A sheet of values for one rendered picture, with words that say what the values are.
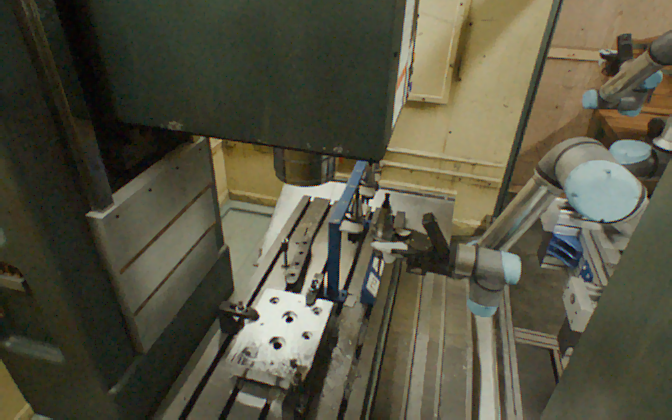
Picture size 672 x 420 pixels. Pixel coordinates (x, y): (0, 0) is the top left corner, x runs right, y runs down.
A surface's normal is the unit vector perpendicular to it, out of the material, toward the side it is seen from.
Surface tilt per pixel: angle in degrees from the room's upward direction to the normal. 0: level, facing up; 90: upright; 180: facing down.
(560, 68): 91
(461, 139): 90
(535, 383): 0
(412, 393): 8
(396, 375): 7
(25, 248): 90
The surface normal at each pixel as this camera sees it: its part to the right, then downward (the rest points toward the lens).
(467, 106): -0.23, 0.48
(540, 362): 0.03, -0.85
